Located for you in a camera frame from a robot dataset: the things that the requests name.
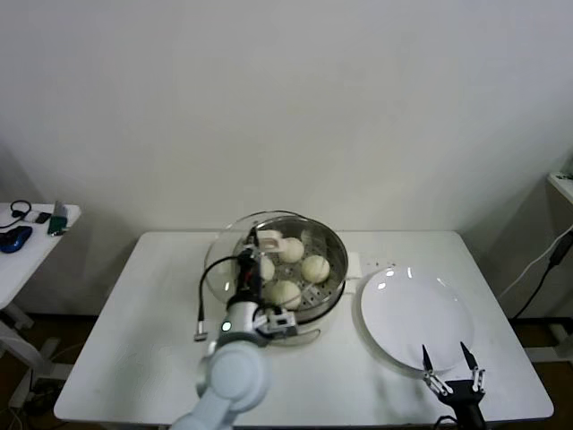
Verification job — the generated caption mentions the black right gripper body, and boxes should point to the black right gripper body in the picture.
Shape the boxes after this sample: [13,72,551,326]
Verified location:
[436,379,487,430]

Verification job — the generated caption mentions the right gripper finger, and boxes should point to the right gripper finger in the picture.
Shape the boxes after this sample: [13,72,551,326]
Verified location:
[421,343,453,396]
[459,340,487,395]

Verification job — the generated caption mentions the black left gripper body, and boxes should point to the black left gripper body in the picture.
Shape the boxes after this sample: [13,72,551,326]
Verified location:
[235,244,266,306]

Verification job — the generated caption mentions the glass lid with white handle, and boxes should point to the glass lid with white handle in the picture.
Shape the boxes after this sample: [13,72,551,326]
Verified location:
[204,209,335,310]

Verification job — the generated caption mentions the stainless steel steamer basket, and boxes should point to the stainless steel steamer basket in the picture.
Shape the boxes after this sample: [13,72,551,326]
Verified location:
[232,216,350,322]

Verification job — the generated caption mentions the white round plate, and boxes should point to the white round plate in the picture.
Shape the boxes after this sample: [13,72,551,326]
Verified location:
[360,267,475,373]

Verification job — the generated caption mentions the green circuit board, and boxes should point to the green circuit board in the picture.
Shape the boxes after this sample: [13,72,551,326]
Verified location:
[47,213,69,237]

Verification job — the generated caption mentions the white shelf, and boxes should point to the white shelf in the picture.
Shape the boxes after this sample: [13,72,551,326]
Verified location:
[544,172,573,211]

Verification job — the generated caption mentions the white side table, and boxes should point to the white side table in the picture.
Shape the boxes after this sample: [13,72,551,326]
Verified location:
[0,201,82,407]

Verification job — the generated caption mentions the blue computer mouse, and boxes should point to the blue computer mouse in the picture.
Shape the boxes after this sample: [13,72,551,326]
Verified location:
[0,226,34,253]

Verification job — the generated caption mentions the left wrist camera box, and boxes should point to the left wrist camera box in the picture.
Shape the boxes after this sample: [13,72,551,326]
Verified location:
[254,307,300,345]

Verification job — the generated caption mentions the white power cable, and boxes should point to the white power cable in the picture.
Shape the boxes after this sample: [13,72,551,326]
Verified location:
[499,223,573,300]

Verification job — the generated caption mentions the black thin looped cable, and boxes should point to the black thin looped cable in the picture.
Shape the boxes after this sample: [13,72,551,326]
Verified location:
[0,199,33,229]

